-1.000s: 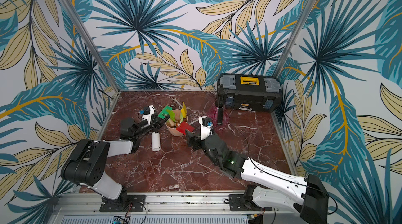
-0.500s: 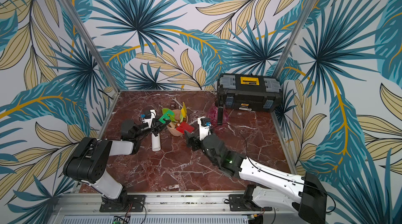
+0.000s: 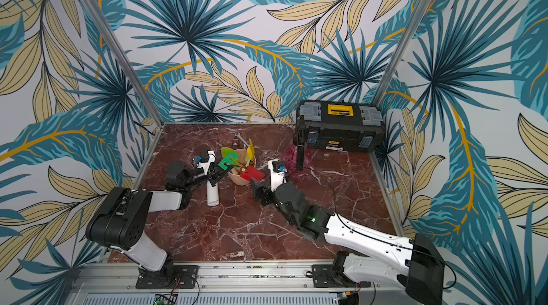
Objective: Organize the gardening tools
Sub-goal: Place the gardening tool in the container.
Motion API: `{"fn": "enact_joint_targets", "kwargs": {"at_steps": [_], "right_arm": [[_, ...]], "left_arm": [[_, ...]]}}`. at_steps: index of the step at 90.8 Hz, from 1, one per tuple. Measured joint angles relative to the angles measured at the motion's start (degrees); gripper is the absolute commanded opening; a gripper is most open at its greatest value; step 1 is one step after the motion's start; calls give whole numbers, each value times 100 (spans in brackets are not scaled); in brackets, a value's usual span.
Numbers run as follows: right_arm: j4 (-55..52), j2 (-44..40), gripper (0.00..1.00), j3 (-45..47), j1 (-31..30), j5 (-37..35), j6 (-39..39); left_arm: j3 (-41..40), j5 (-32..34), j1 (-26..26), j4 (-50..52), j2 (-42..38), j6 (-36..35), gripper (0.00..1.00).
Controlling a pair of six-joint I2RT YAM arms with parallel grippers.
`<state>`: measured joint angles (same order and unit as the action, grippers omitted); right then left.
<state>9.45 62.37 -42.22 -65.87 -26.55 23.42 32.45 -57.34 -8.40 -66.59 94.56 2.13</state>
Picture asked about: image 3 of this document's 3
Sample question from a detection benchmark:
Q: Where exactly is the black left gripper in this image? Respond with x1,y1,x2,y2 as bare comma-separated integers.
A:
183,158,234,188

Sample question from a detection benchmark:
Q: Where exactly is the green toy rake wooden handle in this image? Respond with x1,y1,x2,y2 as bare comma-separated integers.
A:
218,151,240,170

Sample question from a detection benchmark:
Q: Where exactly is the terracotta plastic flower pot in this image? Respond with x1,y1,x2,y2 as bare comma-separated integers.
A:
228,149,256,186

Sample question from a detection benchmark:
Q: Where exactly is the red toy shovel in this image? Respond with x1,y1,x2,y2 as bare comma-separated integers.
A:
240,165,265,182

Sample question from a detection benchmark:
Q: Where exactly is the white trigger spray bottle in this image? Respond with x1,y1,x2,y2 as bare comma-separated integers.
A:
206,180,220,207

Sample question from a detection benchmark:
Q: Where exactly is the yellow toy shovel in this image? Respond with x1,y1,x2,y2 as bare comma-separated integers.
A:
247,140,255,161

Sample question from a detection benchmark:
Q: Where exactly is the pink pressure spray bottle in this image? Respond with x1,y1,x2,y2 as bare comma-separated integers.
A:
282,141,311,172

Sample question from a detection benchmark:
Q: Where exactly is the green toy trowel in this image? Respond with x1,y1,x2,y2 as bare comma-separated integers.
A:
221,147,238,161

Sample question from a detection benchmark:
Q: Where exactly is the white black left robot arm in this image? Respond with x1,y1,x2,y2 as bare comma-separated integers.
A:
86,161,234,274

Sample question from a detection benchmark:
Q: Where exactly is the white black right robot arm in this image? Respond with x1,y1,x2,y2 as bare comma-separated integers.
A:
251,179,445,304

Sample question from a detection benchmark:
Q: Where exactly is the silver open-end wrench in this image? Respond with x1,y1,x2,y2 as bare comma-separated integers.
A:
234,133,248,147

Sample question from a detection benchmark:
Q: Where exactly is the black deli toolbox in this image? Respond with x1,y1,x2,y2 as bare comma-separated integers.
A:
293,100,386,153

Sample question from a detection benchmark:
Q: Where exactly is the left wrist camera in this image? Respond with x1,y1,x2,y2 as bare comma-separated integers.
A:
194,150,216,176

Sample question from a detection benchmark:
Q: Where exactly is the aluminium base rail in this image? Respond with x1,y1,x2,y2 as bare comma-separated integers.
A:
67,254,416,304

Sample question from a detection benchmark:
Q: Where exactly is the aluminium corner post left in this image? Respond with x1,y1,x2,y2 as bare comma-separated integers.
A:
80,0,164,127

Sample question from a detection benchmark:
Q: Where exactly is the aluminium corner post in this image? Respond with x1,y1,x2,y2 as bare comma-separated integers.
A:
80,0,164,127
372,0,431,108

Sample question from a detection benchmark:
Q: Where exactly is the aluminium corner post right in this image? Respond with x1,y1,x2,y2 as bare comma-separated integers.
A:
372,0,431,108

